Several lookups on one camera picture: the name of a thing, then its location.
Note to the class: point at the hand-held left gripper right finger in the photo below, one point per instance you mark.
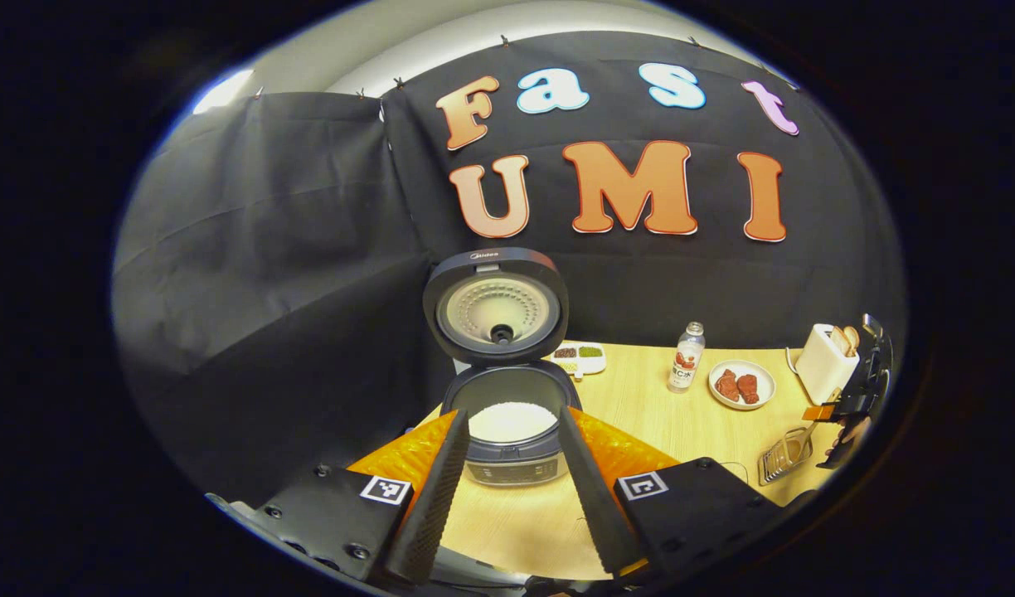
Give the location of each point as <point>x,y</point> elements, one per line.
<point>594,497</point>

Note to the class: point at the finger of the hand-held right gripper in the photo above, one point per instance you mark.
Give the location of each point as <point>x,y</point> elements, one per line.
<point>818,412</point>

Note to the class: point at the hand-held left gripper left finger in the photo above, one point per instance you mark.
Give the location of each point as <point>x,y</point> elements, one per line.
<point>437,497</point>

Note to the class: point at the wooden spoon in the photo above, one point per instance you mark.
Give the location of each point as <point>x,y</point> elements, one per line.
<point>834,396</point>

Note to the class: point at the white rice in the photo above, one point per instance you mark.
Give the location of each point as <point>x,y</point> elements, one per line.
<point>512,421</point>

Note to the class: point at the dark grey rice cooker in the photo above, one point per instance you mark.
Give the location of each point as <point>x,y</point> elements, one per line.
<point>495,269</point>

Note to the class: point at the white toaster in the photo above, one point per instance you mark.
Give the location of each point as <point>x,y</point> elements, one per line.
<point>818,369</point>

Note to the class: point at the toast slice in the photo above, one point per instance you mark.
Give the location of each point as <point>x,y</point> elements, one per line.
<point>841,342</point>

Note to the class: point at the white round plate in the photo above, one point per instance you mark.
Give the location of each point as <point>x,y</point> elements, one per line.
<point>760,385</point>

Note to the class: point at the red meat piece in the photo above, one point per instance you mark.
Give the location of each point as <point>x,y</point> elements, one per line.
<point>727,385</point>
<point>748,390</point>

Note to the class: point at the white divided bean tray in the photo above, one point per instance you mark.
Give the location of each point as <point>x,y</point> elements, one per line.
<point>578,363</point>

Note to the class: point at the clear drink bottle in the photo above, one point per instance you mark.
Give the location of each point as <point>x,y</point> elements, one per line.
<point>686,365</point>

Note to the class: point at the ceiling light panel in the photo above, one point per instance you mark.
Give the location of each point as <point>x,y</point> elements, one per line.
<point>224,91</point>

